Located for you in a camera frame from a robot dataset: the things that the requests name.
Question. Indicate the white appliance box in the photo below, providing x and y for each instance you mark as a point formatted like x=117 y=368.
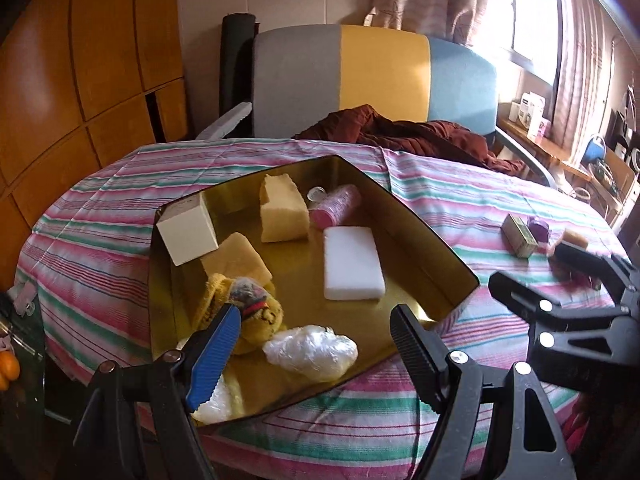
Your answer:
x=530 y=109

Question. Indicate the yellow plush toy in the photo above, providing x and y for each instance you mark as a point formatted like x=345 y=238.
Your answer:
x=260 y=320

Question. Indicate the grey yellow blue chair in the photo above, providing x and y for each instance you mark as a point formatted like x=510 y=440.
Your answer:
x=385 y=75

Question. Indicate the orange wooden wardrobe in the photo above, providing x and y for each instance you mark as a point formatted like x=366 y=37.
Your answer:
x=75 y=85

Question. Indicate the black rolled mat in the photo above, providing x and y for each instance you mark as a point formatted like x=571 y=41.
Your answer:
x=237 y=60

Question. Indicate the white cardboard box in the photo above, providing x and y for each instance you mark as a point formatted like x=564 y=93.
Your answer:
x=187 y=230

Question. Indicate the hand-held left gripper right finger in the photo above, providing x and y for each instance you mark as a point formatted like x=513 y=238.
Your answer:
x=415 y=355

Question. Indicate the cluttered wooden desk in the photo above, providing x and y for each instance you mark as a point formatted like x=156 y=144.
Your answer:
x=560 y=155

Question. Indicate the orange fruit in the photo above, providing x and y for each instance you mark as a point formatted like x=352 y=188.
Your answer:
x=7 y=367

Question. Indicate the purple plastic ribbon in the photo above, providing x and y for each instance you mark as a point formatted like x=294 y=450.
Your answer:
x=540 y=230

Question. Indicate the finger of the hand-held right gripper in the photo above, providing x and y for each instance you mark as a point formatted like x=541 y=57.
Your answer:
x=590 y=262
x=515 y=292

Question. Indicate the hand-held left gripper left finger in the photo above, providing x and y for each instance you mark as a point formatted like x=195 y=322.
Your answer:
x=215 y=355

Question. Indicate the long brown sponge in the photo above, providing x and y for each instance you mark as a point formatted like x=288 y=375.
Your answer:
x=575 y=237

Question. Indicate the yellow sponge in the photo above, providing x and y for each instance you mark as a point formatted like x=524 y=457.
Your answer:
x=237 y=260

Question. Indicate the clear plastic bag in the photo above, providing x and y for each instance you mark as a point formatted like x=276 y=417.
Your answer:
x=310 y=352

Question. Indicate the tall yellow sponge block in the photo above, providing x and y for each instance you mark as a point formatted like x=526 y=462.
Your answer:
x=282 y=212

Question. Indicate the dark red cloth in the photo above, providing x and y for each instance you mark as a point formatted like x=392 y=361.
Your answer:
x=410 y=135

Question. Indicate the gold tin box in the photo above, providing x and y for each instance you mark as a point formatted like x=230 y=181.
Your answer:
x=300 y=280

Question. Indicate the small green patterned box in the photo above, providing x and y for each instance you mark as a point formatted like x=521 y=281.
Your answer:
x=517 y=235

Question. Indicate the clear plastic cap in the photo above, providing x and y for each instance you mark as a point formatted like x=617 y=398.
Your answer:
x=316 y=194

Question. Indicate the striped pink green tablecloth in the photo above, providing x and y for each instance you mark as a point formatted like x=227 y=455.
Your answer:
x=100 y=230

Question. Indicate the pink hair roller tube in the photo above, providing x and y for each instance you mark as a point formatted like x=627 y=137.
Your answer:
x=337 y=205

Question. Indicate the white sponge block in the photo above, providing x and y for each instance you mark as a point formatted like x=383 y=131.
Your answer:
x=352 y=265

